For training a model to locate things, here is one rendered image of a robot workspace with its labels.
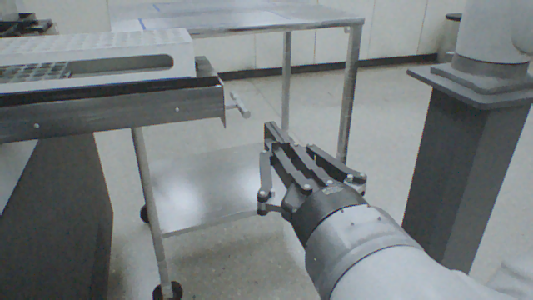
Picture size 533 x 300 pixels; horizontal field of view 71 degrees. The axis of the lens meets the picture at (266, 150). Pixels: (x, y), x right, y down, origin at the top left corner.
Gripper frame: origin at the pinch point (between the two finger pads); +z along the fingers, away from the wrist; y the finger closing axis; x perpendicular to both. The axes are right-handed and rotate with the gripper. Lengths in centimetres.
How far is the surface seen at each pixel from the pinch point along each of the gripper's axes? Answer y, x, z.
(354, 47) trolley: -35, 0, 44
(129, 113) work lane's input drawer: 18.7, -3.4, 7.4
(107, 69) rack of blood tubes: 21.6, -6.5, 18.7
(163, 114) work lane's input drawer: 14.2, -2.7, 7.4
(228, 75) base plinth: -41, 70, 249
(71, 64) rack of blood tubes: 26.5, -7.7, 18.7
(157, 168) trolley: 19, 46, 76
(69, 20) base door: 66, 20, 243
